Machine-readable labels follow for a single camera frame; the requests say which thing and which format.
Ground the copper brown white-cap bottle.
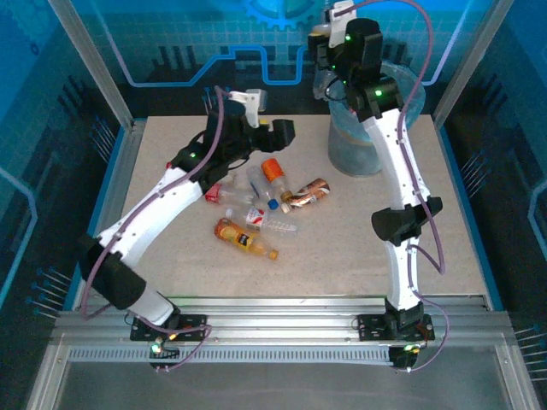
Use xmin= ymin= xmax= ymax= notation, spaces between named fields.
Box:
xmin=280 ymin=178 xmax=333 ymax=214

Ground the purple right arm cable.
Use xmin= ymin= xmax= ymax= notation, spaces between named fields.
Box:
xmin=335 ymin=0 xmax=449 ymax=373

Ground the aluminium table side rail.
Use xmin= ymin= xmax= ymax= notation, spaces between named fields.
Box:
xmin=75 ymin=120 xmax=145 ymax=311

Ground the black base connector box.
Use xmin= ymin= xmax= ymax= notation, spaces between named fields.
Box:
xmin=147 ymin=335 xmax=181 ymax=359
xmin=389 ymin=341 xmax=422 ymax=371

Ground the blue plastic bin liner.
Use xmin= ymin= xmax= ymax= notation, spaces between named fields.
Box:
xmin=328 ymin=61 xmax=428 ymax=149

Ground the clear red-white-label bottle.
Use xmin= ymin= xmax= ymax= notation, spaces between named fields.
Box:
xmin=224 ymin=206 xmax=299 ymax=235

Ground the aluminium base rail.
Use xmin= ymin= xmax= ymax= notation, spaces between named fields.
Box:
xmin=50 ymin=293 xmax=516 ymax=348

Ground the orange juice bottle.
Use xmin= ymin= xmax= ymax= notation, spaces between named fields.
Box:
xmin=214 ymin=216 xmax=280 ymax=261

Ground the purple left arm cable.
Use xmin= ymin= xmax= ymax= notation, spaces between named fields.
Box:
xmin=80 ymin=86 xmax=214 ymax=372

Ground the clear blue-cap bottle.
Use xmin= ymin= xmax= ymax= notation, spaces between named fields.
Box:
xmin=245 ymin=166 xmax=279 ymax=210

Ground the slotted grey cable tray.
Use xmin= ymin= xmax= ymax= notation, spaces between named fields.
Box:
xmin=68 ymin=346 xmax=397 ymax=365

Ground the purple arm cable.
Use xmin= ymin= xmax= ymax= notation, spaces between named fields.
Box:
xmin=80 ymin=86 xmax=214 ymax=372
xmin=335 ymin=0 xmax=449 ymax=373

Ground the grey mesh waste bin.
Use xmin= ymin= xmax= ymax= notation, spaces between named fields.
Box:
xmin=327 ymin=59 xmax=428 ymax=177

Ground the orange-label gold-cap bottle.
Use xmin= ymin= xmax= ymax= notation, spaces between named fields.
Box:
xmin=260 ymin=157 xmax=294 ymax=202

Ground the aluminium frame post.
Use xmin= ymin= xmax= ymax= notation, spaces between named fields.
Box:
xmin=47 ymin=0 xmax=134 ymax=132
xmin=432 ymin=0 xmax=516 ymax=129

